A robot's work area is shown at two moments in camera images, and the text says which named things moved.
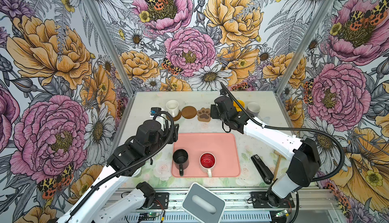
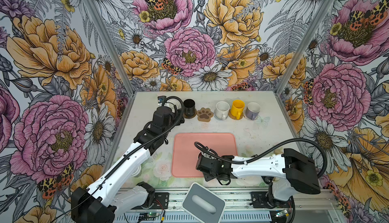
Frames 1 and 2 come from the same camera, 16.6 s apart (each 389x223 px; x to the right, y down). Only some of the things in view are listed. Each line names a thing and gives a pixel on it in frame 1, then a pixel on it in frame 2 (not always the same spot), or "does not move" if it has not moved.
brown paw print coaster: [203, 114] does not move
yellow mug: [241, 103] does not move
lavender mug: [253, 108] does not move
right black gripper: [214, 111] → [207, 177]
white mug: [172, 107] does not move
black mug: [181, 160] → [189, 105]
